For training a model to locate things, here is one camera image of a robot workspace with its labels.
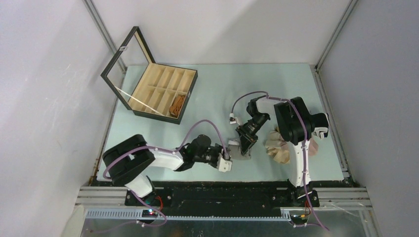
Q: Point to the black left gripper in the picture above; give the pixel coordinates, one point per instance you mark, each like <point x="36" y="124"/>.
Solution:
<point x="219" y="149"/>

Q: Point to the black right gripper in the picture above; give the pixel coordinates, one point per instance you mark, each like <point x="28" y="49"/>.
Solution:
<point x="247" y="140"/>

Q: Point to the orange-brown underwear with cream waistband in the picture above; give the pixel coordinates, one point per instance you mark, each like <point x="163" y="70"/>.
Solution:
<point x="176" y="105"/>

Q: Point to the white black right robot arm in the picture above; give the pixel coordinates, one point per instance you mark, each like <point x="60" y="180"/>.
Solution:
<point x="296" y="125"/>

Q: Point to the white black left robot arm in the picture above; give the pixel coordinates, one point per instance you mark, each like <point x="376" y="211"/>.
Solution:
<point x="126" y="161"/>

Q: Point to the beige crumpled underwear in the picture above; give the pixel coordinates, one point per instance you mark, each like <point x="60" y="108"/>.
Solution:
<point x="277" y="147"/>

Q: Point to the pale pink underwear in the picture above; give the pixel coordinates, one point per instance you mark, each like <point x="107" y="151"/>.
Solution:
<point x="313" y="147"/>

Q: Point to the black divided storage box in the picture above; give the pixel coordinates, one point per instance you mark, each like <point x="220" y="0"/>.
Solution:
<point x="144" y="86"/>

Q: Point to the left controller board with leds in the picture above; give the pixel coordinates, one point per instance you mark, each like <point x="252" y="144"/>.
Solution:
<point x="150" y="213"/>

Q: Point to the controller board with leds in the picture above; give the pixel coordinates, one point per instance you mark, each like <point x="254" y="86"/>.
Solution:
<point x="150" y="213"/>
<point x="300" y="219"/>

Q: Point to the right controller board with leds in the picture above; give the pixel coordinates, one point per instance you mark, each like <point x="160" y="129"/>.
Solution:
<point x="300" y="219"/>

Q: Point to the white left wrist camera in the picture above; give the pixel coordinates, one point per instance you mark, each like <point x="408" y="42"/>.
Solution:
<point x="224" y="165"/>

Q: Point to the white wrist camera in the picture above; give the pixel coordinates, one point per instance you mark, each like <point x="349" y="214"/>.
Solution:
<point x="234" y="120"/>
<point x="224" y="165"/>

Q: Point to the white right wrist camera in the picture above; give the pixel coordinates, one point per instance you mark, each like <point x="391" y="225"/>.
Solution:
<point x="234" y="120"/>

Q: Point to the grey slotted cable duct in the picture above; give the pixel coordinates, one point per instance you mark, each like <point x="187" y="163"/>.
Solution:
<point x="135" y="214"/>

